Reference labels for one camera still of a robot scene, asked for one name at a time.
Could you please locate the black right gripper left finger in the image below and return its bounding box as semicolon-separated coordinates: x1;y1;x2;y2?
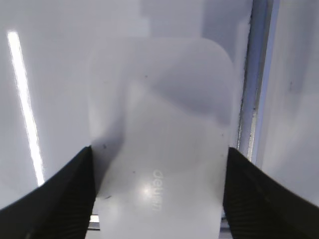
0;146;96;239

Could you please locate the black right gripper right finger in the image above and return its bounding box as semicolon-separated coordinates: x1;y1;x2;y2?
223;147;319;239

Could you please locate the white eraser with black felt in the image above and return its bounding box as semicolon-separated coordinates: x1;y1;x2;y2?
89;37;235;239

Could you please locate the white board with grey frame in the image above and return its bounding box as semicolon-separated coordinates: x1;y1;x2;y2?
0;0;278;215

